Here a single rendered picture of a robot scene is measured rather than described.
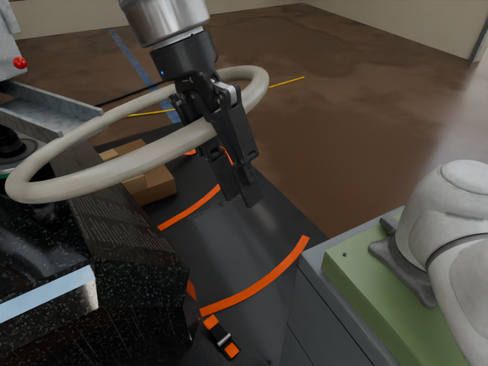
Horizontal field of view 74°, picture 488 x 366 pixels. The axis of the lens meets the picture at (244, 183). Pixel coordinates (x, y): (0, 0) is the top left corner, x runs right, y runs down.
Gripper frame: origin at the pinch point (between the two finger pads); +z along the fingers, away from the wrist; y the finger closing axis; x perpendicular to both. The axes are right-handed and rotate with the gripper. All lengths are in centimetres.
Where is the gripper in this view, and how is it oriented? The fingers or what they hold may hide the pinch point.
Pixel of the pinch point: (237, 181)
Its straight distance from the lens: 47.4
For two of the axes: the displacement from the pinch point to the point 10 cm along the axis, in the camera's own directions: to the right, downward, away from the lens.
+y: -6.4, -1.6, 7.5
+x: -6.9, 5.4, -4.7
